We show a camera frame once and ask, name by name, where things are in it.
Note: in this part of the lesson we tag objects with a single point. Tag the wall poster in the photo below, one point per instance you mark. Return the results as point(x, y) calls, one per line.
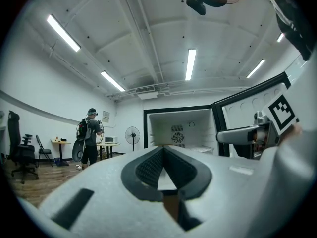
point(106, 116)

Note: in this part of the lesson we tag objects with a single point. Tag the white microwave oven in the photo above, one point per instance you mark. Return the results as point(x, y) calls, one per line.
point(111, 139)

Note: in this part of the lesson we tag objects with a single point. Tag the black standing fan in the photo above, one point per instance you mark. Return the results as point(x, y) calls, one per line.
point(132, 134)

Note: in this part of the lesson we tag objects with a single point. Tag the ceiling tube light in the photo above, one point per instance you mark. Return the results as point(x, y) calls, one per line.
point(191, 64)
point(255, 68)
point(112, 80)
point(64, 32)
point(280, 37)

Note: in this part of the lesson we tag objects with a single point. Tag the person's dark shirt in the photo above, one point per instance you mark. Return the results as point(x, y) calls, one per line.
point(294, 23)

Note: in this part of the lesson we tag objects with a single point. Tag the black office chair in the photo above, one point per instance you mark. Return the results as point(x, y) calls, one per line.
point(21, 147)

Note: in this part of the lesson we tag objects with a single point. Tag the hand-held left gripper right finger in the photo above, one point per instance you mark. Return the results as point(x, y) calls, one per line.
point(235, 195)

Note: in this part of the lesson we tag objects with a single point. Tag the person's right hand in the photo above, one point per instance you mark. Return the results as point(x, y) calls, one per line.
point(293, 131)

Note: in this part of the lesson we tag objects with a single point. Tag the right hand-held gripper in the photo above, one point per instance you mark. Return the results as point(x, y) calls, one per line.
point(270, 133)

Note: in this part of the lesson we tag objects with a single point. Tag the ceiling air conditioner unit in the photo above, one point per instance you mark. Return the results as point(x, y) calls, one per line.
point(146, 92)

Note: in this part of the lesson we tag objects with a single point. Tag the black head-worn camera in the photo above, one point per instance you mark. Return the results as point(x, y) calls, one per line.
point(196, 5)

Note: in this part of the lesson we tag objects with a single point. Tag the small square wooden table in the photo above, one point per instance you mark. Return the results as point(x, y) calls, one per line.
point(60, 142)

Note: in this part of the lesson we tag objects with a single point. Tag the black folding chair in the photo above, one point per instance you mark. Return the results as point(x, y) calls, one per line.
point(43, 150)

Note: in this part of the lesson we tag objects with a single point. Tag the grey oval bag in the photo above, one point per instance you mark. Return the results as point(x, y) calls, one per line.
point(78, 150)

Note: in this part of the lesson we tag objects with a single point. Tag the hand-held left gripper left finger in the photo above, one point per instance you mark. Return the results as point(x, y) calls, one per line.
point(104, 182)

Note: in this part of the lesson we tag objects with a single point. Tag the white fridge with black frame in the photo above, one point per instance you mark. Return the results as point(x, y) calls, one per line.
point(168, 125)

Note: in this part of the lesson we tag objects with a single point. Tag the long wooden table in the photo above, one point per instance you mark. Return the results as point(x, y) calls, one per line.
point(110, 145)

